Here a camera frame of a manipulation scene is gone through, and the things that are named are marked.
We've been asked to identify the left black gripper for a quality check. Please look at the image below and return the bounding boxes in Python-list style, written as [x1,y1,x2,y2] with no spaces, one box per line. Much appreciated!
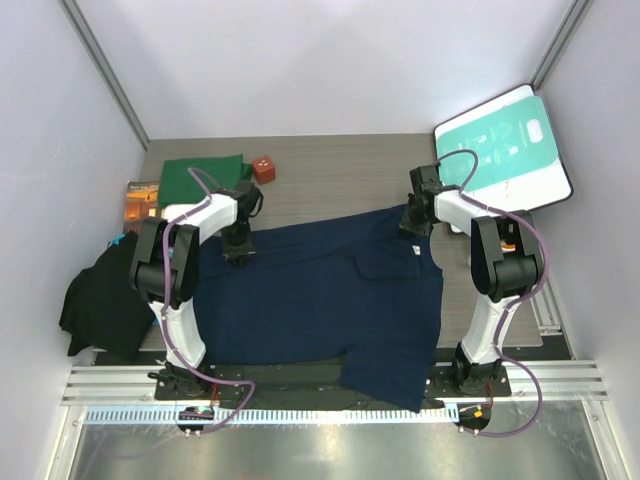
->
[220,222,255,267]

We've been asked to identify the red cube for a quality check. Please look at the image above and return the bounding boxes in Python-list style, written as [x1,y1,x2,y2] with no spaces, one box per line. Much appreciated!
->
[251,155,276,185]

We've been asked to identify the navy blue t-shirt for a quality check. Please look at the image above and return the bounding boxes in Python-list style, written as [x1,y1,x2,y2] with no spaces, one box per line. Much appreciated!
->
[194,206,444,412]

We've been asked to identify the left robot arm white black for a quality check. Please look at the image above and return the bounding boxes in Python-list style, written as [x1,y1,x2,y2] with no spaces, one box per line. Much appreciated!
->
[129,180,263,399]

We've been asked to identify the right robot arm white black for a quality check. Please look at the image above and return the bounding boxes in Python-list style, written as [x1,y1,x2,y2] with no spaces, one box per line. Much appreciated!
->
[400,166,546,396]

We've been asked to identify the white folded t-shirt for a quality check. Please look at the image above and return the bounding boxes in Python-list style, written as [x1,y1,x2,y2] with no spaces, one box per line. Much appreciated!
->
[162,204,199,225]

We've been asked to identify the green folded t-shirt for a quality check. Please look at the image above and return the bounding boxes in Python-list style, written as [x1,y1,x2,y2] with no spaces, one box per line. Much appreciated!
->
[158,155,254,207]

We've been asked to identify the brown cover book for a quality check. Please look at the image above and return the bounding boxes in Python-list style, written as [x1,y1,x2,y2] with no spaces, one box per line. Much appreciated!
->
[123,181,163,234]

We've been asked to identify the teal folding board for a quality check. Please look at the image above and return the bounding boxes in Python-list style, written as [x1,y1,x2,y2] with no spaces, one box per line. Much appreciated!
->
[436,96,558,192]

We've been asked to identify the black crumpled t-shirt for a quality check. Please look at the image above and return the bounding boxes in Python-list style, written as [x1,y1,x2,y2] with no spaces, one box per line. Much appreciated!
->
[59,231,155,360]

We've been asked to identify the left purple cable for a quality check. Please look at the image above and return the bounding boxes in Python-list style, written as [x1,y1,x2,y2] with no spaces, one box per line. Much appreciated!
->
[162,167,257,435]

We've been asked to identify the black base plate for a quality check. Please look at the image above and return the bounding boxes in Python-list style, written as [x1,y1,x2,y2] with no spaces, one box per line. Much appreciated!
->
[148,349,512,410]

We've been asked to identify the white whiteboard black frame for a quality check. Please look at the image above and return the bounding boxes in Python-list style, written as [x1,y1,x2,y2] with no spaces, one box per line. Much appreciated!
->
[434,85,573,211]

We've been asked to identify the white slotted cable duct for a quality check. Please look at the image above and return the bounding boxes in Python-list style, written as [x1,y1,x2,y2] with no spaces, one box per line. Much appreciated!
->
[84,404,459,426]

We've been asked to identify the right aluminium frame post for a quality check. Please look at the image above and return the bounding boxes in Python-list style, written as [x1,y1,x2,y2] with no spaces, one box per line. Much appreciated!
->
[530,0,594,91]

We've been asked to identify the aluminium frame post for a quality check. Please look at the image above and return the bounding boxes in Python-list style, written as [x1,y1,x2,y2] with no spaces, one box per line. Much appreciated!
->
[530,0,594,91]
[58,0,150,151]

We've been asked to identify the left aluminium frame post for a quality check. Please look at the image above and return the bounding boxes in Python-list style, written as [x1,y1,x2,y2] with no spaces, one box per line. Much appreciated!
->
[58,0,150,151]

